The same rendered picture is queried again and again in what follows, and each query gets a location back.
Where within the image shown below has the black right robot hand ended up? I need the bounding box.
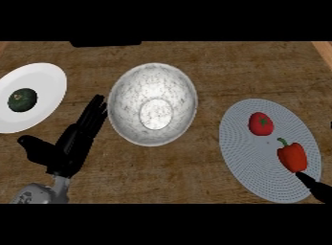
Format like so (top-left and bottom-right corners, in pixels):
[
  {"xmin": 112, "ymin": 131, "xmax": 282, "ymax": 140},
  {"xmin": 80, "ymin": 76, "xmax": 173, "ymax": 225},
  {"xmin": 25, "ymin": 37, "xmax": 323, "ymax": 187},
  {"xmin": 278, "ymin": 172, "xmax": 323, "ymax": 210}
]
[{"xmin": 294, "ymin": 120, "xmax": 332, "ymax": 205}]

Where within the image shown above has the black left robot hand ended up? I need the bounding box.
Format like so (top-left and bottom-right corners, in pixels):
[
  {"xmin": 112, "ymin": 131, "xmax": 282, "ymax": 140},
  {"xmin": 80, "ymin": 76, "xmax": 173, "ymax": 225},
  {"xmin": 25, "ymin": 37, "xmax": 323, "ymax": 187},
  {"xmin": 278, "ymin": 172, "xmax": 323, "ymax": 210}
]
[{"xmin": 17, "ymin": 94, "xmax": 110, "ymax": 179}]

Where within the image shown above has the red bell pepper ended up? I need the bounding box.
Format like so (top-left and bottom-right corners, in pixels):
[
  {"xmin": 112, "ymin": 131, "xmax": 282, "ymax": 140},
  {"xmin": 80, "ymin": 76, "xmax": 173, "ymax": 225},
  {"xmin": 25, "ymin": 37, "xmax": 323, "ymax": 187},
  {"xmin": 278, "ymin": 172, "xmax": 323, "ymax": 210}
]
[{"xmin": 276, "ymin": 137, "xmax": 310, "ymax": 174}]

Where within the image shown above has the grey round woven placemat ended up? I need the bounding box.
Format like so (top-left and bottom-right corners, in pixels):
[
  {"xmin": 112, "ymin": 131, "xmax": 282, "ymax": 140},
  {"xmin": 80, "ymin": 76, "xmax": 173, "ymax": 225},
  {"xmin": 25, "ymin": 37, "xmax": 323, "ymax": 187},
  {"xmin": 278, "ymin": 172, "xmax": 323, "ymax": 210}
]
[{"xmin": 217, "ymin": 98, "xmax": 323, "ymax": 204}]

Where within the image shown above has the white marbled bowl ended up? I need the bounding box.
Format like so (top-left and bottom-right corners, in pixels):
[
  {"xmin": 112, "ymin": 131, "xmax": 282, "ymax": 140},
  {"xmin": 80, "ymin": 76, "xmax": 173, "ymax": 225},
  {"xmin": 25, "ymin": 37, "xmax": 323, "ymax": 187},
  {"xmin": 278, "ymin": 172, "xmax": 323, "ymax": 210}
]
[{"xmin": 107, "ymin": 62, "xmax": 200, "ymax": 147}]

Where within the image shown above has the dark green round vegetable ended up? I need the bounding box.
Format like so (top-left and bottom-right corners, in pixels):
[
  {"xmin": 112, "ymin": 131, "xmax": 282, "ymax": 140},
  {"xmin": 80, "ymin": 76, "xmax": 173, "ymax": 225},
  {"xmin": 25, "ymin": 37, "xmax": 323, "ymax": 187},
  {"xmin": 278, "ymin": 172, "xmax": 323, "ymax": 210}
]
[{"xmin": 8, "ymin": 87, "xmax": 40, "ymax": 113}]

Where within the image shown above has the white round plate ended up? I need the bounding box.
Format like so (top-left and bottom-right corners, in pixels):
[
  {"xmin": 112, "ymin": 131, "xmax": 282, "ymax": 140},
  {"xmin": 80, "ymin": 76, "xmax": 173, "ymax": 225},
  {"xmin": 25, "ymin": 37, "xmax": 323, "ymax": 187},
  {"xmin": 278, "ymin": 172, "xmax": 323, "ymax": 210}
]
[{"xmin": 0, "ymin": 62, "xmax": 68, "ymax": 134}]

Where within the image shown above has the red tomato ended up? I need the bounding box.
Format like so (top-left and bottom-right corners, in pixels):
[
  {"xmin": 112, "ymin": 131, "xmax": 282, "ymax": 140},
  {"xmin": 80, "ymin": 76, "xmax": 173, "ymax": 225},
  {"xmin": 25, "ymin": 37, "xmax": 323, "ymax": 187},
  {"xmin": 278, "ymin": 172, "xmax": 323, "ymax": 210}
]
[{"xmin": 248, "ymin": 111, "xmax": 276, "ymax": 137}]

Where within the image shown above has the black appliance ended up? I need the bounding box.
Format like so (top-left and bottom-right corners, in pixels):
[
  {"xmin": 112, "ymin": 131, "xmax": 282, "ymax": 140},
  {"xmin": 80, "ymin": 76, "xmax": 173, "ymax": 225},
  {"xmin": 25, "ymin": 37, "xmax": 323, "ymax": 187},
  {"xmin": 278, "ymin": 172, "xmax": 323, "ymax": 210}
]
[{"xmin": 70, "ymin": 40, "xmax": 143, "ymax": 49}]

